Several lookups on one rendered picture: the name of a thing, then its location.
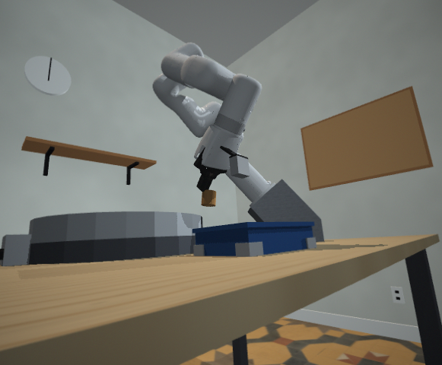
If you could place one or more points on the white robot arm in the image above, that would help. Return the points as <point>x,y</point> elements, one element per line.
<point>240,92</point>

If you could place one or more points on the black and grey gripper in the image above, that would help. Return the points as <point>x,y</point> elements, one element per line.
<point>209,155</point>

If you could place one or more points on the blue crate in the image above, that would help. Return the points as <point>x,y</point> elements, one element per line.
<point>253,238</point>

